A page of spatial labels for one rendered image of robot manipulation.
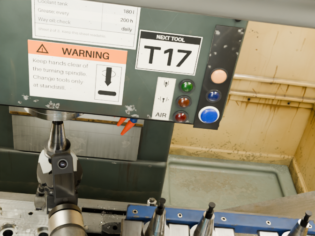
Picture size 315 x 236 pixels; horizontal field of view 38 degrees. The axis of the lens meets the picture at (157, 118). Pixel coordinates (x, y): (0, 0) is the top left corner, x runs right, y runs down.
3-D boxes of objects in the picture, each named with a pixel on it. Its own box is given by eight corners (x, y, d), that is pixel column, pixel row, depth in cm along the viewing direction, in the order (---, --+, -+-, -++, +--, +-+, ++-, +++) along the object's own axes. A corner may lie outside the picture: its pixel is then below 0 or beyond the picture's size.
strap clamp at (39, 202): (44, 230, 142) (44, 195, 133) (33, 229, 142) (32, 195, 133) (52, 198, 152) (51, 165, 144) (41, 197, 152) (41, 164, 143)
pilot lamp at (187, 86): (192, 93, 77) (194, 82, 76) (179, 92, 77) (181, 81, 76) (192, 92, 78) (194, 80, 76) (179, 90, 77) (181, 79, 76)
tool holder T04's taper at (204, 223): (210, 226, 109) (216, 207, 105) (214, 242, 106) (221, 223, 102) (192, 227, 108) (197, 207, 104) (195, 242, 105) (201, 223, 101)
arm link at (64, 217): (49, 225, 93) (89, 220, 96) (47, 208, 97) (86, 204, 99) (48, 248, 98) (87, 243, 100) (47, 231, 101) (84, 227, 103)
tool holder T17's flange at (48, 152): (68, 143, 116) (69, 135, 114) (71, 159, 111) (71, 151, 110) (42, 144, 114) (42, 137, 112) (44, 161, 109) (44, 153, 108)
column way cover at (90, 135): (139, 164, 171) (158, 40, 141) (9, 152, 167) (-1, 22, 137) (139, 155, 175) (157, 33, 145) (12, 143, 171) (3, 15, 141)
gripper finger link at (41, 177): (32, 168, 109) (43, 194, 103) (32, 163, 108) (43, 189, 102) (51, 163, 111) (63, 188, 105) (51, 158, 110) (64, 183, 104)
